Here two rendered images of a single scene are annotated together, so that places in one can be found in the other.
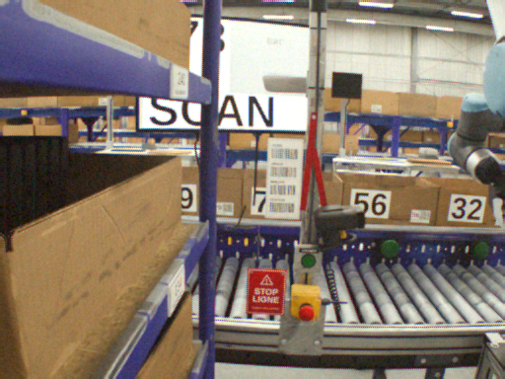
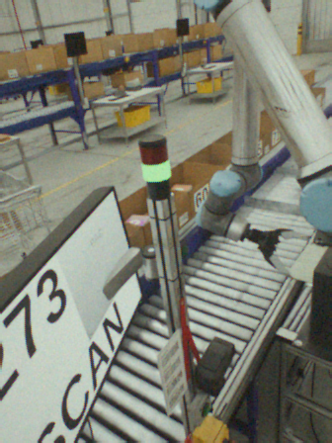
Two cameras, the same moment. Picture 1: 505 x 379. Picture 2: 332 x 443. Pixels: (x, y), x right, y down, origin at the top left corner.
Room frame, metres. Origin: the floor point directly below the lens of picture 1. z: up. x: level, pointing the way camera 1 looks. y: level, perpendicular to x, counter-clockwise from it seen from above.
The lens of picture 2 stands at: (0.67, 0.34, 1.83)
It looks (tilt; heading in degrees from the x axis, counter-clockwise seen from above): 28 degrees down; 304
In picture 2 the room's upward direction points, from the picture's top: 8 degrees counter-clockwise
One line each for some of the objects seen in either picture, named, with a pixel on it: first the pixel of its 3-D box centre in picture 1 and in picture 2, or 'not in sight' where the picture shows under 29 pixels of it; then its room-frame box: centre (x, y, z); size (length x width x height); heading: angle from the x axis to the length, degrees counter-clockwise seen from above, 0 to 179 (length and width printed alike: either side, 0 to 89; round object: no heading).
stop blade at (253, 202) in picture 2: not in sight; (280, 208); (1.16, -1.67, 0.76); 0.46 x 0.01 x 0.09; 175
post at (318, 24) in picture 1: (311, 194); (185, 360); (1.01, -0.18, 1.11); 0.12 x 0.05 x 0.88; 85
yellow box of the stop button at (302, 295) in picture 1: (320, 304); (219, 426); (0.95, -0.21, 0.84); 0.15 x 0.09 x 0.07; 85
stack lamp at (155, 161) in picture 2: not in sight; (155, 160); (1.02, -0.18, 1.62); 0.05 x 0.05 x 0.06
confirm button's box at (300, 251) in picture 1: (308, 259); (201, 407); (0.98, -0.17, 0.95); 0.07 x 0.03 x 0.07; 85
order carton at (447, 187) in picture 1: (466, 201); (146, 218); (1.67, -1.00, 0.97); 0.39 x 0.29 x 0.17; 85
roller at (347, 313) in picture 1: (340, 293); (152, 374); (1.27, -0.35, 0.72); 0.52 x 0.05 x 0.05; 175
